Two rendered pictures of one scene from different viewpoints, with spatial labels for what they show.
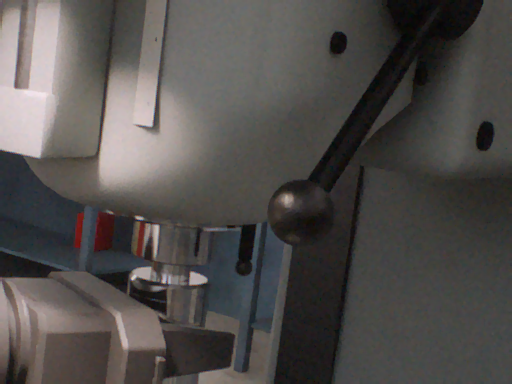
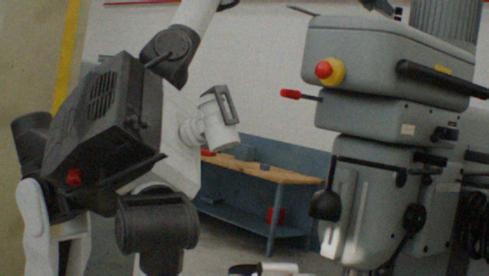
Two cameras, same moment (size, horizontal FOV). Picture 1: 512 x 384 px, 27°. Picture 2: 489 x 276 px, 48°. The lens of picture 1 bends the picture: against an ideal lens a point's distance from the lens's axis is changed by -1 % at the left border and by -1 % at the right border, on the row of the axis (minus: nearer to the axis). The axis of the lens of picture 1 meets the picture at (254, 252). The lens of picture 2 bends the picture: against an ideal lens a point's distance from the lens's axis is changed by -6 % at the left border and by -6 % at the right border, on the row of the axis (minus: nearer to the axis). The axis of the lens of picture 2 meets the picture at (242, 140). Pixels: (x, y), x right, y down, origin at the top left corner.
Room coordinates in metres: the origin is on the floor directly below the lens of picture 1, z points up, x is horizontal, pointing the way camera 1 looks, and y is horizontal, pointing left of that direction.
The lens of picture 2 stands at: (-0.84, 0.09, 1.68)
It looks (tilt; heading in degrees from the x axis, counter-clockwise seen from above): 4 degrees down; 11
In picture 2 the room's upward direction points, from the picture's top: 9 degrees clockwise
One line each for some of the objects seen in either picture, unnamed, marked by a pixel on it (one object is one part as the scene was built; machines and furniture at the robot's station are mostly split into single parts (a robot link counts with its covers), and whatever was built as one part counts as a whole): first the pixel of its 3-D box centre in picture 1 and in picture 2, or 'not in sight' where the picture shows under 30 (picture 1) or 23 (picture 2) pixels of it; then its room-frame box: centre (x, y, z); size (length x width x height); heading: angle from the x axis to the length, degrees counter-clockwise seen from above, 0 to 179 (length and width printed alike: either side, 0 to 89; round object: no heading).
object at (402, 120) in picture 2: not in sight; (390, 120); (0.63, 0.02, 1.68); 0.34 x 0.24 x 0.10; 146
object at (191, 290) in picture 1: (169, 284); not in sight; (0.60, 0.05, 1.26); 0.05 x 0.05 x 0.01
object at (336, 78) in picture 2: not in sight; (331, 72); (0.41, 0.17, 1.76); 0.06 x 0.02 x 0.06; 56
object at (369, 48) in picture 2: not in sight; (393, 66); (0.61, 0.04, 1.81); 0.47 x 0.26 x 0.16; 146
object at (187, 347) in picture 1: (187, 352); not in sight; (0.57, 0.03, 1.23); 0.06 x 0.02 x 0.03; 124
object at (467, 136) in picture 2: not in sight; (462, 138); (1.01, -0.23, 1.66); 0.80 x 0.23 x 0.20; 146
